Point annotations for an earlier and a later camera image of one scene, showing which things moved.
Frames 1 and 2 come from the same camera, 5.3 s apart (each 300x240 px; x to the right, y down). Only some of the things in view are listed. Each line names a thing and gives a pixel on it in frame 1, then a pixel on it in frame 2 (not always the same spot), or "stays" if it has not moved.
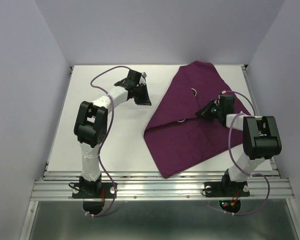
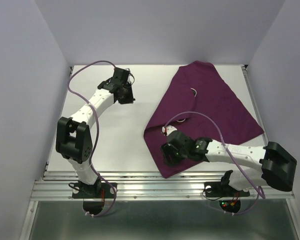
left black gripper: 145,100 → 130,99
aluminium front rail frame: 150,185 stays
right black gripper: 204,112 → 167,148
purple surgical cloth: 180,138 stays
